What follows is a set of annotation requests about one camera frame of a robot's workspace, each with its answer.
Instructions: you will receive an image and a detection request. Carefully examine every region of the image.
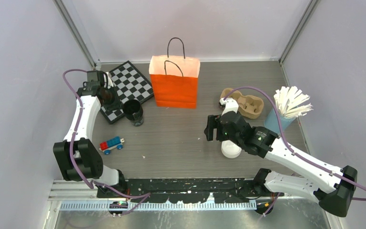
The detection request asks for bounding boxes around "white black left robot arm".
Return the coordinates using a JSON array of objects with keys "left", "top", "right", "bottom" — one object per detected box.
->
[{"left": 53, "top": 70, "right": 127, "bottom": 198}]

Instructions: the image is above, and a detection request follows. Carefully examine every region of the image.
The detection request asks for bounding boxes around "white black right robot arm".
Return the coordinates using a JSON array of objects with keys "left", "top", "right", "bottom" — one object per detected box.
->
[{"left": 204, "top": 111, "right": 357, "bottom": 217}]

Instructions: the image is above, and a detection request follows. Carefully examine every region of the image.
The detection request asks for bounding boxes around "white lid stack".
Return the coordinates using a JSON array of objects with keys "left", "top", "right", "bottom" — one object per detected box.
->
[{"left": 221, "top": 140, "right": 242, "bottom": 159}]

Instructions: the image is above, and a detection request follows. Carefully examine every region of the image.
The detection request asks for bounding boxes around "cardboard cup carrier tray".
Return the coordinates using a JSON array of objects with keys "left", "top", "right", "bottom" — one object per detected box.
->
[{"left": 220, "top": 88, "right": 264, "bottom": 119}]

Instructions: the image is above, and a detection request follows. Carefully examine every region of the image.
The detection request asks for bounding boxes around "black white chessboard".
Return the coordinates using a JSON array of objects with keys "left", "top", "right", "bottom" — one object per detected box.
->
[{"left": 99, "top": 61, "right": 155, "bottom": 125}]

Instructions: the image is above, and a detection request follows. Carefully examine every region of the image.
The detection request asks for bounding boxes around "blue cup holder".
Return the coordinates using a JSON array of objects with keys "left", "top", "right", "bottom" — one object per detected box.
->
[{"left": 264, "top": 105, "right": 295, "bottom": 135}]

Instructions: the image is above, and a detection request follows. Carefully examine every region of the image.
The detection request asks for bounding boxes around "black cup stack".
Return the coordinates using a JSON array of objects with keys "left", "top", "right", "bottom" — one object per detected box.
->
[{"left": 122, "top": 99, "right": 144, "bottom": 126}]

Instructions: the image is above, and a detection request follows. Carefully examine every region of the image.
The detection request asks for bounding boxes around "orange paper bag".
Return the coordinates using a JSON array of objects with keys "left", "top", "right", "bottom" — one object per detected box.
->
[{"left": 149, "top": 37, "right": 201, "bottom": 109}]

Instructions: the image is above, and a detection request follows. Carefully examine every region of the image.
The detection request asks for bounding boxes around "blue red toy car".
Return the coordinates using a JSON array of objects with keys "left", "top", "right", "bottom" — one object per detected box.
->
[{"left": 100, "top": 136, "right": 125, "bottom": 155}]

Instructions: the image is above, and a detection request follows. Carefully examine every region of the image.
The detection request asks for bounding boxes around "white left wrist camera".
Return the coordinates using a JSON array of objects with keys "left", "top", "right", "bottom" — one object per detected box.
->
[{"left": 105, "top": 72, "right": 114, "bottom": 89}]

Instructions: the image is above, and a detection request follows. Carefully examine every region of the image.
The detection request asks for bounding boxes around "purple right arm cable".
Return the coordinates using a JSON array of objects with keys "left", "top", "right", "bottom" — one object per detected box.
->
[{"left": 223, "top": 86, "right": 366, "bottom": 202}]

